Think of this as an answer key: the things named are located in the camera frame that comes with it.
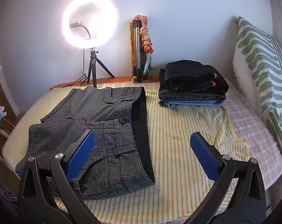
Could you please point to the yellow striped cloth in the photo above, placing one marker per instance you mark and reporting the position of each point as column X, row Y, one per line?
column 178, row 158

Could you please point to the green patterned white pillow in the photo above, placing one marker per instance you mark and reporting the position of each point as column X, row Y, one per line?
column 262, row 74

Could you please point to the dark grey folded pants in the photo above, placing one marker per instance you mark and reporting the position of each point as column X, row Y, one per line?
column 190, row 96

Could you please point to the black mini tripod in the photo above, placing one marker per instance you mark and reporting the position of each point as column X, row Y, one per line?
column 95, row 65

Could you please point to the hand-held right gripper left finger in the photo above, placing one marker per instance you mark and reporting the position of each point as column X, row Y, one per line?
column 81, row 155

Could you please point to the cream foam mattress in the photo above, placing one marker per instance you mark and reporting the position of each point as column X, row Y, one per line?
column 17, row 130

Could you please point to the blue folded jeans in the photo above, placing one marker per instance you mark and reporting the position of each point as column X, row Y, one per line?
column 194, row 103

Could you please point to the black folded pants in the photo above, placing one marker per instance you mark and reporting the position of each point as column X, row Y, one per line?
column 193, row 75

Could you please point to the folded silver tripod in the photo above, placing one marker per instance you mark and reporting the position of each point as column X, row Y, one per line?
column 138, row 51

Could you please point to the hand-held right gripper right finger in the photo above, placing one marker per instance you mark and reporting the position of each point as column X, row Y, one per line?
column 204, row 154

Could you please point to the grey tweed short pants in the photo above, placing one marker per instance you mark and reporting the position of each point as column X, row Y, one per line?
column 94, row 121

